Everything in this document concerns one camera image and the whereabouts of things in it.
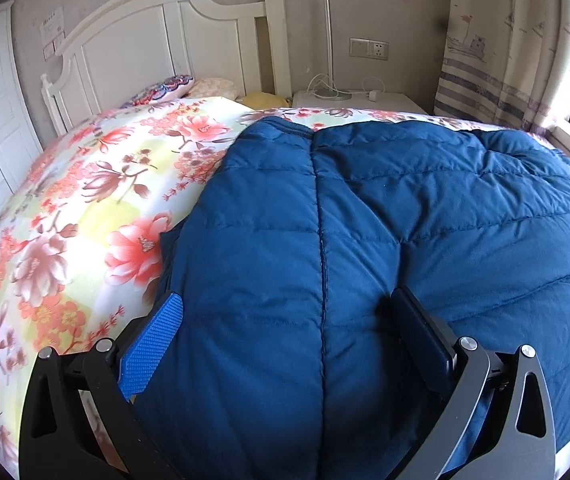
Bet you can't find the colourful patterned pillow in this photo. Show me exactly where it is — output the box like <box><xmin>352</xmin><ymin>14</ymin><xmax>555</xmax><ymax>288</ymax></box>
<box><xmin>121</xmin><ymin>76</ymin><xmax>196</xmax><ymax>109</ymax></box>

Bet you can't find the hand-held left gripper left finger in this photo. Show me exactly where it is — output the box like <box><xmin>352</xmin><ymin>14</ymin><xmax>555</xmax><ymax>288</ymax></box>
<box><xmin>19</xmin><ymin>292</ymin><xmax>184</xmax><ymax>480</ymax></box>

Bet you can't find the floral bedsheet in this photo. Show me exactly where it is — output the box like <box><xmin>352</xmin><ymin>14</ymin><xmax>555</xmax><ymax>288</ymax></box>
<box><xmin>0</xmin><ymin>95</ymin><xmax>570</xmax><ymax>480</ymax></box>

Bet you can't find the yellow pillow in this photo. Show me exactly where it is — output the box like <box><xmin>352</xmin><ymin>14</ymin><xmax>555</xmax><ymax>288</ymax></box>
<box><xmin>239</xmin><ymin>91</ymin><xmax>290</xmax><ymax>110</ymax></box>

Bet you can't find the beige wall socket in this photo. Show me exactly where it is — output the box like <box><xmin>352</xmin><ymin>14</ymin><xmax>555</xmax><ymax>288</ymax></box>
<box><xmin>349</xmin><ymin>37</ymin><xmax>390</xmax><ymax>61</ymax></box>

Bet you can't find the white cable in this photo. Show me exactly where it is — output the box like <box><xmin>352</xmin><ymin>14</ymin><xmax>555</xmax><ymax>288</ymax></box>
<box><xmin>307</xmin><ymin>74</ymin><xmax>386</xmax><ymax>99</ymax></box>

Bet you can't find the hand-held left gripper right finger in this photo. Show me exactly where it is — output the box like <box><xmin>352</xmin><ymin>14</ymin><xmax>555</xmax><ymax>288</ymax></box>
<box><xmin>389</xmin><ymin>286</ymin><xmax>557</xmax><ymax>480</ymax></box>

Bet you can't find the white wooden headboard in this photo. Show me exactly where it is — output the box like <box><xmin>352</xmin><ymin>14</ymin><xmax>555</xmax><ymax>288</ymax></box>
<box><xmin>40</xmin><ymin>0</ymin><xmax>293</xmax><ymax>136</ymax></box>

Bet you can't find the white pole lamp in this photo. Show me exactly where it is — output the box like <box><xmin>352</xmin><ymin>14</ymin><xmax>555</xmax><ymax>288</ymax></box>
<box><xmin>313</xmin><ymin>0</ymin><xmax>353</xmax><ymax>101</ymax></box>

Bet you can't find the paper wall note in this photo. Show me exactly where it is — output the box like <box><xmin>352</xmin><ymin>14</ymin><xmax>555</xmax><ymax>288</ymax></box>
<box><xmin>41</xmin><ymin>8</ymin><xmax>65</xmax><ymax>43</ymax></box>

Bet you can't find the pink pillow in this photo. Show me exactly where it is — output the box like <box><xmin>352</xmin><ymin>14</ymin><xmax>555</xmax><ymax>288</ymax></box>
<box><xmin>187</xmin><ymin>77</ymin><xmax>240</xmax><ymax>102</ymax></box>

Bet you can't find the blue down jacket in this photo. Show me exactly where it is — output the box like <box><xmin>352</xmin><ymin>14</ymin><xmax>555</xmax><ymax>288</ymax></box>
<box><xmin>135</xmin><ymin>116</ymin><xmax>570</xmax><ymax>480</ymax></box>

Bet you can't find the printed striped curtain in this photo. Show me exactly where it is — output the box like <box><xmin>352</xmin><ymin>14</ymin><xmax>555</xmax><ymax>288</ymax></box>
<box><xmin>434</xmin><ymin>0</ymin><xmax>570</xmax><ymax>133</ymax></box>

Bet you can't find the white nightstand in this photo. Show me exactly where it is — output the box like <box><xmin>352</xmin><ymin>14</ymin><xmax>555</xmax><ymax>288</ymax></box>
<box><xmin>291</xmin><ymin>91</ymin><xmax>428</xmax><ymax>115</ymax></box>

